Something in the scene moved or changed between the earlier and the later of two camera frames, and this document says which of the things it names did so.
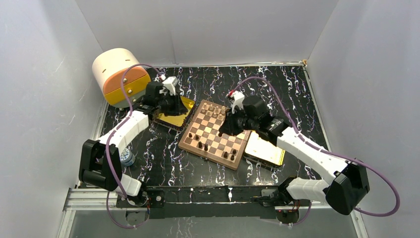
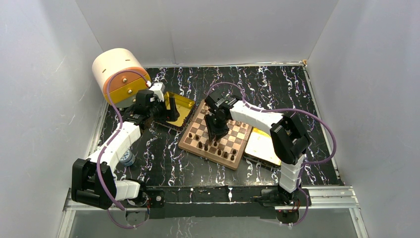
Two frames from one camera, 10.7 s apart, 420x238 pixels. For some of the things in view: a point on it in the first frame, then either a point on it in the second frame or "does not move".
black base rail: x=203 y=203 does not move
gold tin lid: x=257 y=147 does not move
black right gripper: x=228 y=127 → x=220 y=133
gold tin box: x=176 y=121 does not move
